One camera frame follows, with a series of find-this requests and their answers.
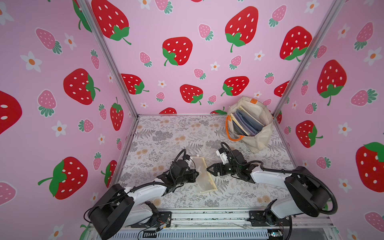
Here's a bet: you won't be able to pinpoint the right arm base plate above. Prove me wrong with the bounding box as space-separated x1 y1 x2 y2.
247 211 290 227

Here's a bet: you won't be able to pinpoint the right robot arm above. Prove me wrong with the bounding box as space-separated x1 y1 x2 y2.
207 148 337 226

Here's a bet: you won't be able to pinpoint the cream trim pouch underneath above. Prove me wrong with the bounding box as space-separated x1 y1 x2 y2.
191 156 218 194

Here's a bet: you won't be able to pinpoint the aluminium front rail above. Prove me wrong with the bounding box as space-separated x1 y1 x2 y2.
110 208 342 240

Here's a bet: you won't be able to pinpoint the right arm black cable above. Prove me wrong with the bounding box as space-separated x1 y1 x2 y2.
220 141 339 240

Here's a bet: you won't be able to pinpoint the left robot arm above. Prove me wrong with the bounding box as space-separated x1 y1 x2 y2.
88 160 200 240

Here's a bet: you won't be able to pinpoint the beige canvas bag orange handles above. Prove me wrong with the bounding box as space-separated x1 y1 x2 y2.
226 97 274 153

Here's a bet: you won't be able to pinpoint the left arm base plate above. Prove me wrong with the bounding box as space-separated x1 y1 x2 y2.
131 212 172 229

